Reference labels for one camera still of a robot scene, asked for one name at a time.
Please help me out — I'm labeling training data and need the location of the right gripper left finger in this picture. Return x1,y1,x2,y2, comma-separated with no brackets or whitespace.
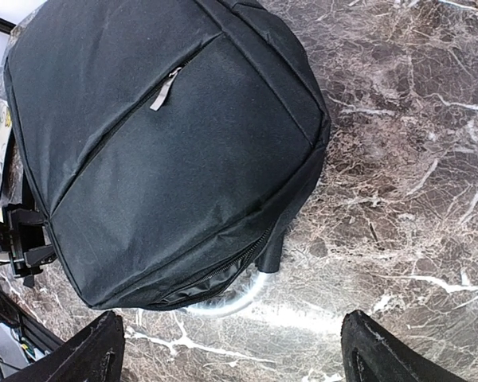
7,311,125,382

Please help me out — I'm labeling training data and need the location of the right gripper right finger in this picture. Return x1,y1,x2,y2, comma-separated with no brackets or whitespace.
341,310,463,382

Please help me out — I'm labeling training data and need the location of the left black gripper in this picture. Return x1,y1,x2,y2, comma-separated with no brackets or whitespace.
0,205,56,287

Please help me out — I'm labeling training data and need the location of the black student backpack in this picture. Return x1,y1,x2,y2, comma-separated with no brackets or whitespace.
4,1,331,311

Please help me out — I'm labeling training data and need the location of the black front rail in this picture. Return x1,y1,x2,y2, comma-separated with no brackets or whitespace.
0,288,64,355

